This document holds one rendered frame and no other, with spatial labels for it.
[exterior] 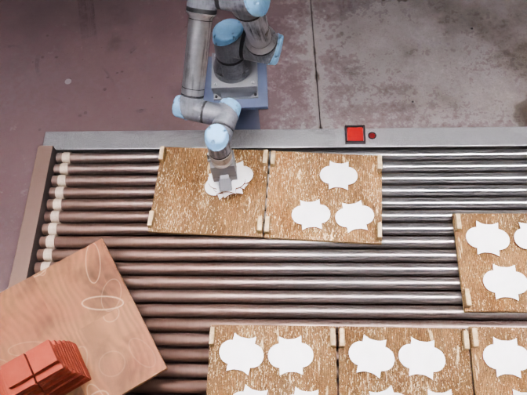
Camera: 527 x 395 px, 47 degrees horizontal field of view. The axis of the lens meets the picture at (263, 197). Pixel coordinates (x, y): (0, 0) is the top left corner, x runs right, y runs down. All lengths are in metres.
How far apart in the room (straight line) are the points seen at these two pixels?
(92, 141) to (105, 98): 1.29
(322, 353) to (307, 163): 0.70
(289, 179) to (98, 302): 0.79
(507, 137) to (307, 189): 0.78
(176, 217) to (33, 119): 1.78
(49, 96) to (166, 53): 0.74
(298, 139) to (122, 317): 0.92
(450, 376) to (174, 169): 1.19
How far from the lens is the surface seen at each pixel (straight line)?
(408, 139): 2.38
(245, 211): 2.19
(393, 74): 3.70
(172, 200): 2.25
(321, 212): 2.17
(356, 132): 2.35
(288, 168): 2.26
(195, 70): 2.00
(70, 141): 2.51
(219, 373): 2.03
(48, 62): 4.04
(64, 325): 2.07
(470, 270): 2.17
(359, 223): 2.16
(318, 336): 2.04
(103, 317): 2.04
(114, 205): 2.32
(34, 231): 2.34
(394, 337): 2.06
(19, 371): 1.82
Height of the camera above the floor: 2.92
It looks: 64 degrees down
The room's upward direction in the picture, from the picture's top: 7 degrees counter-clockwise
